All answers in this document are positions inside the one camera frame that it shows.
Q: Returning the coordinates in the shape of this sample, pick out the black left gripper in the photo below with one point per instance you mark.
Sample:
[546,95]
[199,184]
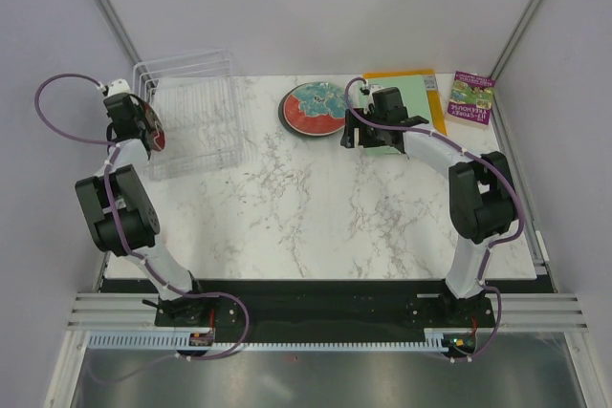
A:
[138,108]

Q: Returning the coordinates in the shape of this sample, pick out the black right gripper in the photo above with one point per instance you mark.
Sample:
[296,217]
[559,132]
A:
[348,138]

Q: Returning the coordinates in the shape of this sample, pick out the dark red patterned plate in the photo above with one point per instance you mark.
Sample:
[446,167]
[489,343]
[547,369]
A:
[154,135]

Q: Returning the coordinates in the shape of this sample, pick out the pink rimmed teal plate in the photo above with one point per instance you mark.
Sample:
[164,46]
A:
[313,109]

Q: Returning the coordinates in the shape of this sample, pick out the grey plate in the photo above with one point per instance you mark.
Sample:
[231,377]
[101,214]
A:
[305,127]

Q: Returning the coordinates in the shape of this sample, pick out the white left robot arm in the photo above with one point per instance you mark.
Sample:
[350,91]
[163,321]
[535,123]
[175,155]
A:
[118,212]

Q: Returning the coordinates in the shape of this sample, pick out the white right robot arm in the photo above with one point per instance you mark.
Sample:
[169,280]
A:
[484,208]

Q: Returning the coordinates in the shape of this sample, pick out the green folder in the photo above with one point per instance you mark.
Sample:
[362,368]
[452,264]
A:
[414,96]

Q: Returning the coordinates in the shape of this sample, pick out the orange folder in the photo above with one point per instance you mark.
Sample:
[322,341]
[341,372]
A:
[435,104]

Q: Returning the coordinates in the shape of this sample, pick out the purple children's book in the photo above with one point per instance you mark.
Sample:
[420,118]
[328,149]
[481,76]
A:
[471,98]

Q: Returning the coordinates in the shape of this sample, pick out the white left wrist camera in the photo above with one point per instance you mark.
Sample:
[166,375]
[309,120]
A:
[115,87]

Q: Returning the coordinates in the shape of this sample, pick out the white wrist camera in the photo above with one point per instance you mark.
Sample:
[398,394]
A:
[366,95]
[115,87]

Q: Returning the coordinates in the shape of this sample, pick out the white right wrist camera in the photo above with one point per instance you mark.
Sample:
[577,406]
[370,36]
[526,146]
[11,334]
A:
[366,95]

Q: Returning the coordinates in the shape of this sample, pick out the white wire dish rack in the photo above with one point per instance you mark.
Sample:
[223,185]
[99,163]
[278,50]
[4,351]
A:
[195,97]

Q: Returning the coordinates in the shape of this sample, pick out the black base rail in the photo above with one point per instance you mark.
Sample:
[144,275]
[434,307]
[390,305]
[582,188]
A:
[325,309]

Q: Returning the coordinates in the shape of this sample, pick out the white cable duct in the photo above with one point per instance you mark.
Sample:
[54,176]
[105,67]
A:
[185,341]

